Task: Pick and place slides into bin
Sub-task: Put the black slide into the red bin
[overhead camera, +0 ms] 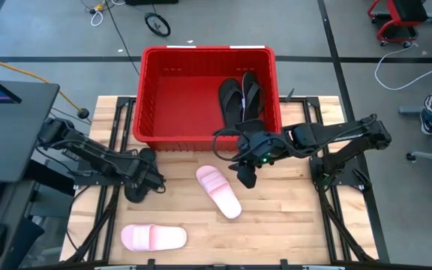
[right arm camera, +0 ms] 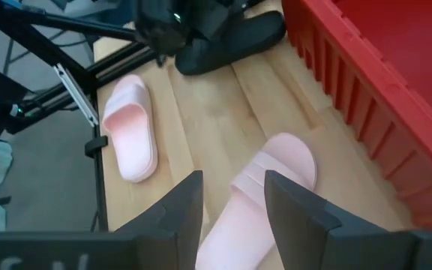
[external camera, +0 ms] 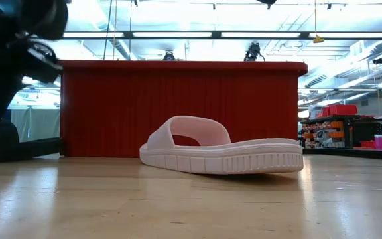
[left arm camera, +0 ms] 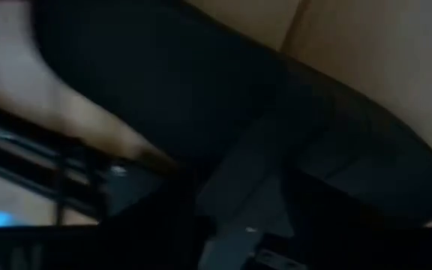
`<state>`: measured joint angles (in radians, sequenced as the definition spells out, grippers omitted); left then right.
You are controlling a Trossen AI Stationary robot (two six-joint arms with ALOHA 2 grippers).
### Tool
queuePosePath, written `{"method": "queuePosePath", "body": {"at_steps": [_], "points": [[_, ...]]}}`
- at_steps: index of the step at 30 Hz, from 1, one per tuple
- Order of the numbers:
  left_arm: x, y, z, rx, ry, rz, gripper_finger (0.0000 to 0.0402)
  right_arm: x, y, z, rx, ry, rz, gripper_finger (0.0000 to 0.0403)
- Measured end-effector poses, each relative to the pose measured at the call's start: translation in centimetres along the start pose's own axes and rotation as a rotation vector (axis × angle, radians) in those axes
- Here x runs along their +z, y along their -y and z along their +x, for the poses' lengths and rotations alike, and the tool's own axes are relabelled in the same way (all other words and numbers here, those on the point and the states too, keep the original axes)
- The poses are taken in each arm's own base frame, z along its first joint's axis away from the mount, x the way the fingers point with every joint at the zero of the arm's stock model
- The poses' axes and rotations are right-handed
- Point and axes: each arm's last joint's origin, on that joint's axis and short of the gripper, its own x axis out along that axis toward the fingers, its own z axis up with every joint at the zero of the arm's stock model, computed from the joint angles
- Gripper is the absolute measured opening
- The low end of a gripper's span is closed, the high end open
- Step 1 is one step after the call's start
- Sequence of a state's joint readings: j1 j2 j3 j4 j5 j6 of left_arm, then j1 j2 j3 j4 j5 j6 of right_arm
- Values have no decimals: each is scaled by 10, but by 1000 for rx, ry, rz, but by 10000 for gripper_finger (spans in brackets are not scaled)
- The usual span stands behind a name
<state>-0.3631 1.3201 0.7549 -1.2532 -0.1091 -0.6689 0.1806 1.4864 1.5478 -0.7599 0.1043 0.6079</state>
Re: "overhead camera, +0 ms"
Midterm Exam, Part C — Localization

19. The pale pink slide sandal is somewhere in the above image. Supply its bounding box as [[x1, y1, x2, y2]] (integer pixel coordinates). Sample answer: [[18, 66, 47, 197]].
[[195, 164, 243, 221], [120, 223, 188, 253]]

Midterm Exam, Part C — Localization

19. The grey office chair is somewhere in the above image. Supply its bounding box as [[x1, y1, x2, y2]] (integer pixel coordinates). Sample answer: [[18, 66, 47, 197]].
[[398, 105, 432, 211]]

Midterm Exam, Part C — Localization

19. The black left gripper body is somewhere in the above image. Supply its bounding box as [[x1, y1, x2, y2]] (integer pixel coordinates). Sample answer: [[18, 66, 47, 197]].
[[120, 155, 164, 192]]

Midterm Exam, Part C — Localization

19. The short white cable loop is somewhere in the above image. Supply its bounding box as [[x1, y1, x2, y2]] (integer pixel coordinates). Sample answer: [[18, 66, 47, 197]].
[[89, 10, 105, 28]]

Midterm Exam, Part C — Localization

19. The black wheel ring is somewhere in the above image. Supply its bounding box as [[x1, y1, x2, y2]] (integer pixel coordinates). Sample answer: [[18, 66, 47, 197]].
[[144, 11, 172, 38]]

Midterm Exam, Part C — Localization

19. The black floor box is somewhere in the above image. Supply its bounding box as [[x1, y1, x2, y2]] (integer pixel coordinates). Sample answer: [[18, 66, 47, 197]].
[[124, 0, 179, 6]]

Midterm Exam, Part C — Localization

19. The black floor cable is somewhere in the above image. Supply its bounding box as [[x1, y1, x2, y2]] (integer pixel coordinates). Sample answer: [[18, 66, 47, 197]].
[[104, 0, 141, 75]]

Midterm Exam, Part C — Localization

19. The black desk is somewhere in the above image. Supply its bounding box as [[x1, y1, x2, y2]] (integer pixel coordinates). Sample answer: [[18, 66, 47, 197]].
[[0, 79, 61, 270]]

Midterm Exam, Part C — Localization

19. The red plastic bin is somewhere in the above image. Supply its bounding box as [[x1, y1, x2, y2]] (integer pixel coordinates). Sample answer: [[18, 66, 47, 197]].
[[132, 45, 284, 153]]

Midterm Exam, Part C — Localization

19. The long white floor cable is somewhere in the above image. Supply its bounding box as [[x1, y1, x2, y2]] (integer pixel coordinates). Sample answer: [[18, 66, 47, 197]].
[[373, 44, 432, 92]]

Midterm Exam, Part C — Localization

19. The black aluminium table frame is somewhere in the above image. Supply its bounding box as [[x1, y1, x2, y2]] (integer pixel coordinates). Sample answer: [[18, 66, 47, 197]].
[[60, 95, 389, 270]]

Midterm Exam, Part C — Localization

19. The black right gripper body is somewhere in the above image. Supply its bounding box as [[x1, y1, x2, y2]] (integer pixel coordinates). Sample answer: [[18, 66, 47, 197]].
[[237, 129, 290, 168]]

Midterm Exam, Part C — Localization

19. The black padded slide sandal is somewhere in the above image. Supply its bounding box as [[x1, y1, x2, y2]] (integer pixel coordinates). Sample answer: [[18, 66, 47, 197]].
[[124, 147, 158, 204], [234, 118, 266, 134]]

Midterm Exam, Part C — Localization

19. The red and black rolling stool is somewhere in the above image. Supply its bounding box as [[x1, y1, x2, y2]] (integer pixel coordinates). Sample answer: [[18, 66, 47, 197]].
[[367, 0, 432, 49]]

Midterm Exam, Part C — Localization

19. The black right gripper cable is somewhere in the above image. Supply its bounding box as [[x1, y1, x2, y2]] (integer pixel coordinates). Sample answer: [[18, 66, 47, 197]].
[[211, 128, 245, 163]]

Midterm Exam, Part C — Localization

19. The orange cable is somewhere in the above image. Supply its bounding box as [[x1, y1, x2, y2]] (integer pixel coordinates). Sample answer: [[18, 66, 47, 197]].
[[0, 52, 84, 113]]

